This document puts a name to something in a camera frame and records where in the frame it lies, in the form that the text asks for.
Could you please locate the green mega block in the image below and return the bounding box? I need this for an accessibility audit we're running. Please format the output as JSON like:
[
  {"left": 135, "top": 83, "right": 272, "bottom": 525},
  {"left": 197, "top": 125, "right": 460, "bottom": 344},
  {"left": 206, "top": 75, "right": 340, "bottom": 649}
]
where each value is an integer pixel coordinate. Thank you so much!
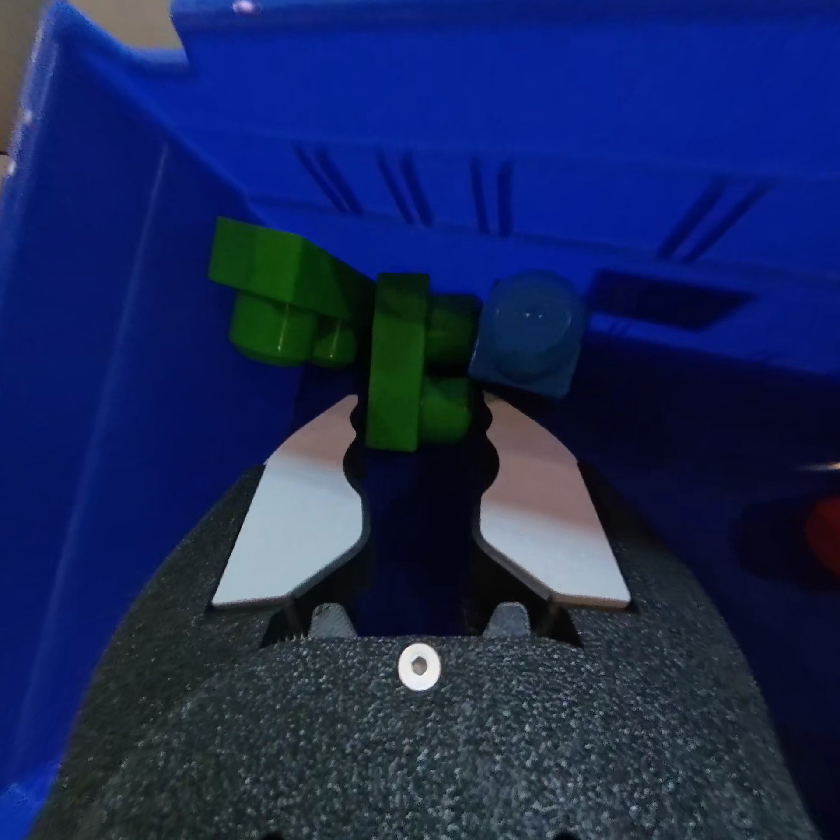
[
  {"left": 364, "top": 273, "right": 485, "bottom": 455},
  {"left": 208, "top": 217, "right": 376, "bottom": 370}
]

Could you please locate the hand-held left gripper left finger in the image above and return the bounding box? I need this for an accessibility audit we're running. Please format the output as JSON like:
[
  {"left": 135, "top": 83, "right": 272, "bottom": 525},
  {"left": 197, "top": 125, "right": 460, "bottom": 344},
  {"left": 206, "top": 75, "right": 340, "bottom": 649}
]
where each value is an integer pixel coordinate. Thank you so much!
[{"left": 210, "top": 394, "right": 371, "bottom": 611}]

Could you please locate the red single-stud mega block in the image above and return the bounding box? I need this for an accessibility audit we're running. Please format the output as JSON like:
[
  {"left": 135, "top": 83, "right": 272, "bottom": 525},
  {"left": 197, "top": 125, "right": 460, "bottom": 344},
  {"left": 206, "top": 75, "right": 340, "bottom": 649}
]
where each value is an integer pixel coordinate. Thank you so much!
[{"left": 801, "top": 495, "right": 840, "bottom": 581}]

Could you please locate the blue plastic storage bin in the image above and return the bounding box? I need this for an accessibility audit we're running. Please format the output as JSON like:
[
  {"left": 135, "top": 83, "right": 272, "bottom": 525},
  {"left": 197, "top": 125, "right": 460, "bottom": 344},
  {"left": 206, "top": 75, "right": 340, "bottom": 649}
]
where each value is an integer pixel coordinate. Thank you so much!
[{"left": 0, "top": 0, "right": 840, "bottom": 840}]

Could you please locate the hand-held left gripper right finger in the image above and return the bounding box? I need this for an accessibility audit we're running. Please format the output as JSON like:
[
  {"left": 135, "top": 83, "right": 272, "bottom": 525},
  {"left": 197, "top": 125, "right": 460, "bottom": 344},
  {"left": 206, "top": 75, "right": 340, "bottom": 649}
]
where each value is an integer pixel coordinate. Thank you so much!
[{"left": 473, "top": 394, "right": 634, "bottom": 611}]

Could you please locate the blue mega block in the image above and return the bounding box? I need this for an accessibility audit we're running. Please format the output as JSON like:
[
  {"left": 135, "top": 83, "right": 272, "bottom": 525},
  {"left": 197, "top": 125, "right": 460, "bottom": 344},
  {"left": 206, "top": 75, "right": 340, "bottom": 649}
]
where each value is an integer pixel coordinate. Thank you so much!
[{"left": 469, "top": 271, "right": 589, "bottom": 403}]

